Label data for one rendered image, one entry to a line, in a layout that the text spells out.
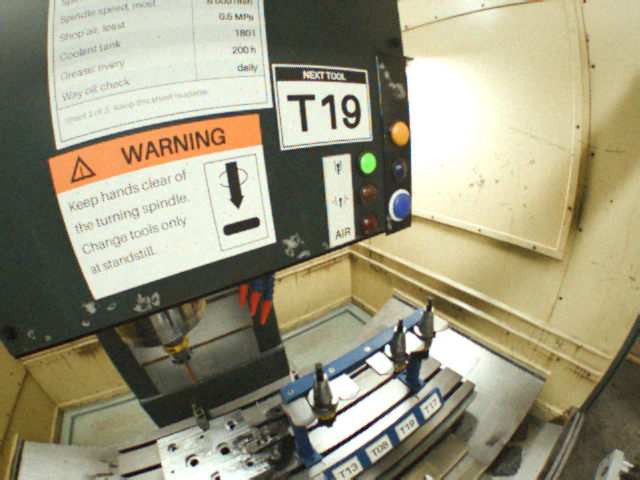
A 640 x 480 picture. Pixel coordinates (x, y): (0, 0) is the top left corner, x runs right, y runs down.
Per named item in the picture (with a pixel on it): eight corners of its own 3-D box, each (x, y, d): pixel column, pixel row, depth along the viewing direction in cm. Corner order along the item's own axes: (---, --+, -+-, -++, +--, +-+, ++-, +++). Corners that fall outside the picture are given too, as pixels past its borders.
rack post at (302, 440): (323, 459, 62) (312, 408, 51) (307, 468, 60) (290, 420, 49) (305, 435, 70) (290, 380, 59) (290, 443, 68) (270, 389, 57)
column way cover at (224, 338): (264, 356, 105) (235, 243, 86) (159, 397, 83) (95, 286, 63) (260, 349, 109) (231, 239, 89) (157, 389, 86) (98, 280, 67)
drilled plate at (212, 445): (274, 473, 56) (270, 467, 54) (180, 512, 42) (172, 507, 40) (243, 416, 74) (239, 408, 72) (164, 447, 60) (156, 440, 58)
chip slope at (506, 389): (524, 414, 82) (547, 377, 73) (418, 538, 49) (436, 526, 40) (390, 328, 153) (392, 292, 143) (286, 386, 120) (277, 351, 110)
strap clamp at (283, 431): (297, 448, 66) (288, 425, 61) (258, 467, 60) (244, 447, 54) (291, 440, 69) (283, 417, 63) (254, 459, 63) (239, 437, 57)
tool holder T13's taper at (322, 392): (326, 385, 54) (324, 365, 51) (337, 398, 50) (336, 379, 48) (309, 394, 52) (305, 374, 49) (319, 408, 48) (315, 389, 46)
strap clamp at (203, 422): (220, 441, 68) (203, 418, 62) (211, 445, 66) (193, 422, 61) (209, 412, 78) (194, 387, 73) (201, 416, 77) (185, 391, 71)
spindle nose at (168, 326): (202, 282, 48) (185, 223, 44) (216, 331, 35) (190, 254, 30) (125, 305, 41) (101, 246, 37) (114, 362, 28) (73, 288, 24)
